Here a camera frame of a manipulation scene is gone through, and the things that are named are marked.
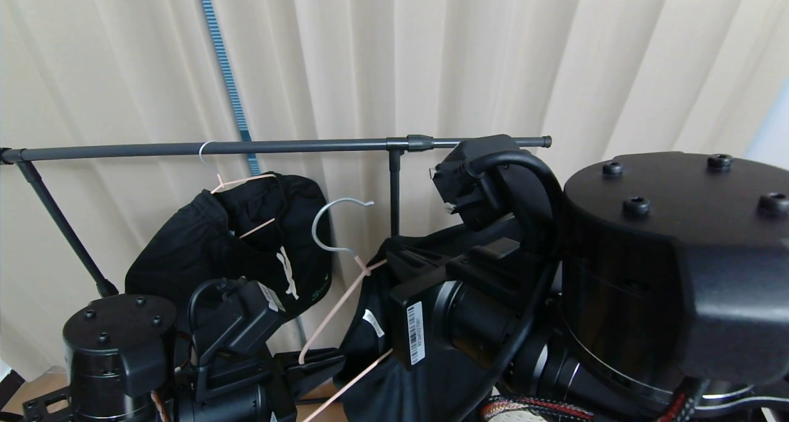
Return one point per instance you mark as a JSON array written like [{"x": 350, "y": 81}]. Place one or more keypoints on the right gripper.
[{"x": 468, "y": 311}]

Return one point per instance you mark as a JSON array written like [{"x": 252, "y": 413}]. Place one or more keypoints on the black smooth garment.
[{"x": 394, "y": 397}]

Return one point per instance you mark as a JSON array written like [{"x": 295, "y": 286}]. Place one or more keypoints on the black clothes rack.
[{"x": 123, "y": 151}]

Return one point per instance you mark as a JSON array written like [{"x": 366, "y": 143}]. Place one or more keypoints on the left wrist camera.
[{"x": 246, "y": 317}]

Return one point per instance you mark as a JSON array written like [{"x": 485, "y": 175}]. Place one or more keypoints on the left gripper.
[{"x": 240, "y": 391}]

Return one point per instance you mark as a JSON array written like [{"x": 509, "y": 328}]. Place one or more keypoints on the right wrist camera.
[{"x": 474, "y": 175}]

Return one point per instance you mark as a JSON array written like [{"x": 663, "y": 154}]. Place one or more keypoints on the pink clothes hanger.
[
  {"x": 246, "y": 179},
  {"x": 335, "y": 314}
]

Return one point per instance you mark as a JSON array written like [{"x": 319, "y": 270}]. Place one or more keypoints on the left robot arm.
[{"x": 117, "y": 348}]

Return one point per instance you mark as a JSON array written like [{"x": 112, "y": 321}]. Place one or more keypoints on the black knit garment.
[{"x": 185, "y": 255}]

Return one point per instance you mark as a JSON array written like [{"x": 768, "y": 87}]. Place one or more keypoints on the beige curtain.
[
  {"x": 493, "y": 52},
  {"x": 92, "y": 58}
]

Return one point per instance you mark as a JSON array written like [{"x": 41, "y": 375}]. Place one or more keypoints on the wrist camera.
[
  {"x": 474, "y": 175},
  {"x": 246, "y": 317}
]

